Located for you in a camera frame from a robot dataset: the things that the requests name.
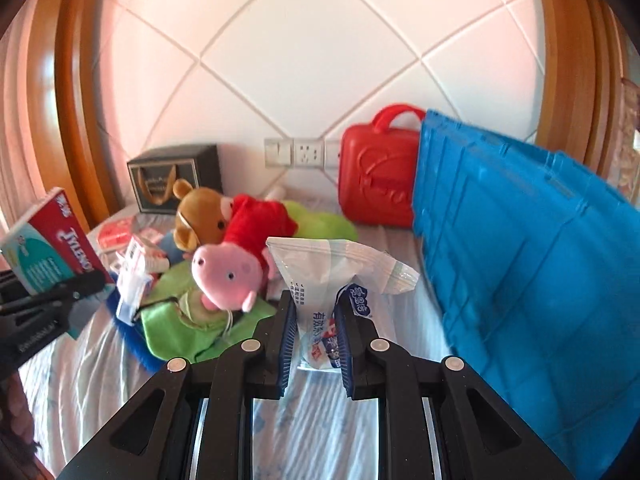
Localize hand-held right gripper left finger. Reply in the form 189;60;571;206
57;290;298;480

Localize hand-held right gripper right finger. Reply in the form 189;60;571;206
335;291;576;480

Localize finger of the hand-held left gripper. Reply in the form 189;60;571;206
0;271;117;319

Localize red and teal cardboard box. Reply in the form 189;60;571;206
0;187;117;296

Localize white wet wipes packet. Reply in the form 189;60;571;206
265;236;421;372

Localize blue plastic crate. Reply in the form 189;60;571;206
411;108;640;476

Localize striped bed sheet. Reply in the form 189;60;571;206
17;200;482;480

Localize red card pack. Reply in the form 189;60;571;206
97;217;136;252
135;227;167;251

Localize white and red small box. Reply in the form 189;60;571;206
120;237;171;274

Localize pink pig plush toy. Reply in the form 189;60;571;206
191;195;297;314

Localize lime green cloth pouch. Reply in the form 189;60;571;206
140;260;279;364

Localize lime green plush toy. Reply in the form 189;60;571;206
282;200;360;244

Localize brown bear plush toy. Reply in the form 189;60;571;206
172;179;236;254

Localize red toy suitcase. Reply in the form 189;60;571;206
337;104;427;229

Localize black gift box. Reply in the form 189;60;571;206
126;144;223;216

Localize white padded wooden headboard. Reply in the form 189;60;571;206
0;0;636;241

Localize patterned fabric roll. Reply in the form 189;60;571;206
619;77;640;192

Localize white wall switch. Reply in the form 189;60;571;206
264;137;293;168

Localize white wall socket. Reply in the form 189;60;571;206
292;137;325;169

